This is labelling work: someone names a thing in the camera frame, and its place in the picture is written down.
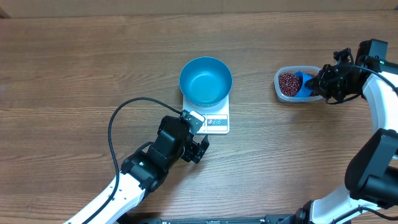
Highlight red adzuki beans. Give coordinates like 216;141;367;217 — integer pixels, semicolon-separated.
278;73;317;97

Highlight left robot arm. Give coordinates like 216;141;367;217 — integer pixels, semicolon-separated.
67;111;210;224

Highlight white digital kitchen scale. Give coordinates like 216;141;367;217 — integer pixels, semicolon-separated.
183;95;230;134

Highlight blue plastic measuring scoop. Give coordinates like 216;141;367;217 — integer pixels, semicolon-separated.
294;71;313;98

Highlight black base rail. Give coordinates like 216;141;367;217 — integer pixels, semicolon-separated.
116;214;304;224

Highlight blue metal bowl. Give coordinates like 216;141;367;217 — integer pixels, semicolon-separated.
179;57;233;108

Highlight clear plastic food container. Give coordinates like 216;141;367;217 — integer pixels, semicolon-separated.
274;65;323;103

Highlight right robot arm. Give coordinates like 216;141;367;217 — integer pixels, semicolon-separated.
283;39;397;223

